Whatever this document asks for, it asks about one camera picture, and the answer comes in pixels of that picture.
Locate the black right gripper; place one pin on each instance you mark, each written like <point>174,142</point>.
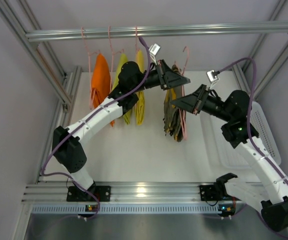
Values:
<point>201,99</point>

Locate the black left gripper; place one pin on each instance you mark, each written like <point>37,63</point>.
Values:
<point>163,75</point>

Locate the pink wire hanger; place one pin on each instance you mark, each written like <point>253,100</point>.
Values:
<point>89,67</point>
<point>113,53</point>
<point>183,108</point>
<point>136,40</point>

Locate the camouflage trousers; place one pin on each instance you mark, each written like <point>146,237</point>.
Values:
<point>172,118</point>

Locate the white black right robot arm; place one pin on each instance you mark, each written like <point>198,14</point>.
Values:
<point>243,138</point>

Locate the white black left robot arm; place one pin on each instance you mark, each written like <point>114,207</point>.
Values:
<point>68,142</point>

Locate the yellow trousers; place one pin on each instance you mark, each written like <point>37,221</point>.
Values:
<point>140,106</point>

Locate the orange trousers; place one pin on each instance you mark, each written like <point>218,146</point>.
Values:
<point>100,82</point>

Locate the white plastic basket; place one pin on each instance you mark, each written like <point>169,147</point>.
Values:
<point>221,152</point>

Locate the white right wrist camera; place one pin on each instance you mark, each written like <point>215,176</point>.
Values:
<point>213,78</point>

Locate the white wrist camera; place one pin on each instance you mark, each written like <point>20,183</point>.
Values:
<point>153,52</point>
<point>213,78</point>

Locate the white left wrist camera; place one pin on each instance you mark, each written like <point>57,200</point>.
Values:
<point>153,52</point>

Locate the aluminium hanging rail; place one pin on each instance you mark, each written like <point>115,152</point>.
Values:
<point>263,27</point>

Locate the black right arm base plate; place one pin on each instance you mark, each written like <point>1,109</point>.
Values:
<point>209,193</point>

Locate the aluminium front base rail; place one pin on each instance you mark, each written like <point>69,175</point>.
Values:
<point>120,192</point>

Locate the aluminium left frame post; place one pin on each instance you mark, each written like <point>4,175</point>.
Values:
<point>44,57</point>

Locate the aluminium frame post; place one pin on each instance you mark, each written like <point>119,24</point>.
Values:
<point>269,50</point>
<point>44,57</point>

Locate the aluminium right frame post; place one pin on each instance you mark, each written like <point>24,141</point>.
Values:
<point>269,50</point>

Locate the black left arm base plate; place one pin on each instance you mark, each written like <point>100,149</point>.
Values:
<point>102,193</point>

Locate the grey slotted cable duct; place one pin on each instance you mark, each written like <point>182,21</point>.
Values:
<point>109,209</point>

